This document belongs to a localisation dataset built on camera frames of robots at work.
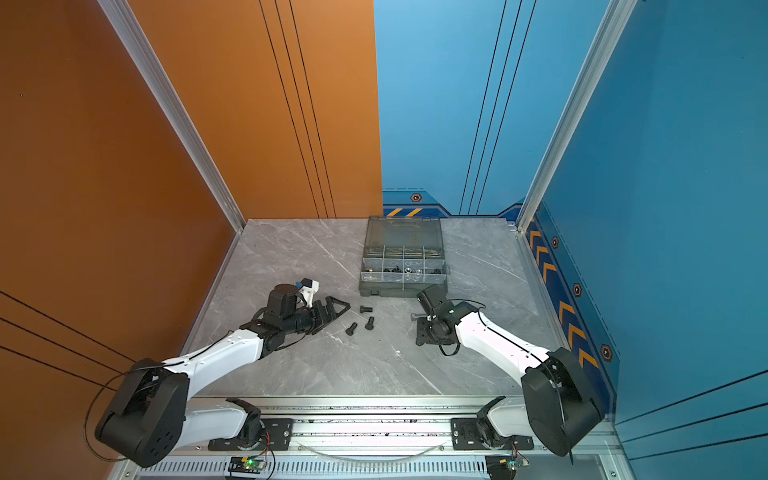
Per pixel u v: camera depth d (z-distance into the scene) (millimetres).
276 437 739
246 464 708
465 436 725
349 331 905
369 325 916
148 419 416
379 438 753
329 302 773
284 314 685
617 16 698
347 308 816
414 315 932
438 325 629
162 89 822
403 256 1058
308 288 809
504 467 698
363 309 943
